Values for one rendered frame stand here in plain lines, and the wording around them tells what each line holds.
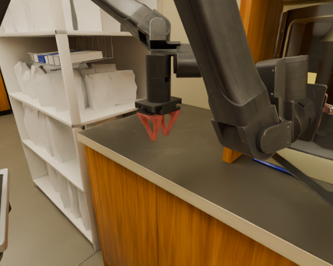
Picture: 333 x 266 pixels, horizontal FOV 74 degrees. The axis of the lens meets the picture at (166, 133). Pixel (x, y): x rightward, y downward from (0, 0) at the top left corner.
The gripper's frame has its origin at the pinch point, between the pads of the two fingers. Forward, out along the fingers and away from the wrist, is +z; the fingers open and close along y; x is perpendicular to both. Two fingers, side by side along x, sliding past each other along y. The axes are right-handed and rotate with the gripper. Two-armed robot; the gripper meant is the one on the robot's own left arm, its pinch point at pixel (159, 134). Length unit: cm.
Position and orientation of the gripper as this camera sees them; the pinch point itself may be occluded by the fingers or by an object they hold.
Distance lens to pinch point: 56.3
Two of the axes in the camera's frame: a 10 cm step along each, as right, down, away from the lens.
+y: 6.7, -2.9, 6.9
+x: -7.4, -2.6, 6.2
